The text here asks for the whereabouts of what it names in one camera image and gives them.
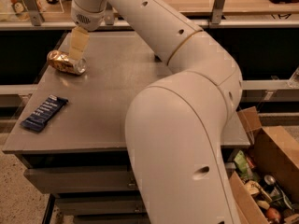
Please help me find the green snack packet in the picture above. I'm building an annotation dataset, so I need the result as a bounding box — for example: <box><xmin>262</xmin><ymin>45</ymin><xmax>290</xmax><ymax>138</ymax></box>
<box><xmin>234</xmin><ymin>150</ymin><xmax>253</xmax><ymax>180</ymax></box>

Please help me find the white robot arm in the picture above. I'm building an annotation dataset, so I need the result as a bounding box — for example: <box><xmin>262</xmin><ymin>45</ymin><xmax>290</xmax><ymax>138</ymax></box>
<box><xmin>71</xmin><ymin>0</ymin><xmax>242</xmax><ymax>224</ymax></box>

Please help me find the wooden table top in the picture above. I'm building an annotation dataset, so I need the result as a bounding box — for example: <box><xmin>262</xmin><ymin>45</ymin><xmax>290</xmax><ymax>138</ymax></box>
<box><xmin>163</xmin><ymin>0</ymin><xmax>299</xmax><ymax>16</ymax></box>

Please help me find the grey metal railing bracket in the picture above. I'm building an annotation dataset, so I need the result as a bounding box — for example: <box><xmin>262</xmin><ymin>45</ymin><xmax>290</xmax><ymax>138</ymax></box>
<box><xmin>105</xmin><ymin>3</ymin><xmax>115</xmax><ymax>25</ymax></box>
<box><xmin>210</xmin><ymin>0</ymin><xmax>225</xmax><ymax>24</ymax></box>
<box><xmin>23</xmin><ymin>0</ymin><xmax>44</xmax><ymax>26</ymax></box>

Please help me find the open cardboard box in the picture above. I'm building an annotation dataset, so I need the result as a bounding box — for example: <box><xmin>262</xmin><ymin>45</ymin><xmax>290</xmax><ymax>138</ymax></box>
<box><xmin>229</xmin><ymin>107</ymin><xmax>299</xmax><ymax>224</ymax></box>

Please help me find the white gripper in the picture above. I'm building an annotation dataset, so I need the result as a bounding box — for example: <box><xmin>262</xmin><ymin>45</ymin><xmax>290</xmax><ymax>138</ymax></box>
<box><xmin>69</xmin><ymin>0</ymin><xmax>107</xmax><ymax>60</ymax></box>

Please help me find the dark blue snack bar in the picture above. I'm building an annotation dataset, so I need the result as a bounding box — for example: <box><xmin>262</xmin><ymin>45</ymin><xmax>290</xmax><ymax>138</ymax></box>
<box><xmin>21</xmin><ymin>95</ymin><xmax>68</xmax><ymax>133</ymax></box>

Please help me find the orange gold soda can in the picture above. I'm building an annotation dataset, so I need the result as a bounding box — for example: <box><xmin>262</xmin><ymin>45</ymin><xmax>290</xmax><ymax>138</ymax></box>
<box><xmin>47</xmin><ymin>50</ymin><xmax>86</xmax><ymax>76</ymax></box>

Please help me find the red apple in box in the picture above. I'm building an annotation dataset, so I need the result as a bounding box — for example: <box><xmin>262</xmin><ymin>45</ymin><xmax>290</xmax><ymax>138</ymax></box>
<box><xmin>265</xmin><ymin>207</ymin><xmax>281</xmax><ymax>223</ymax></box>

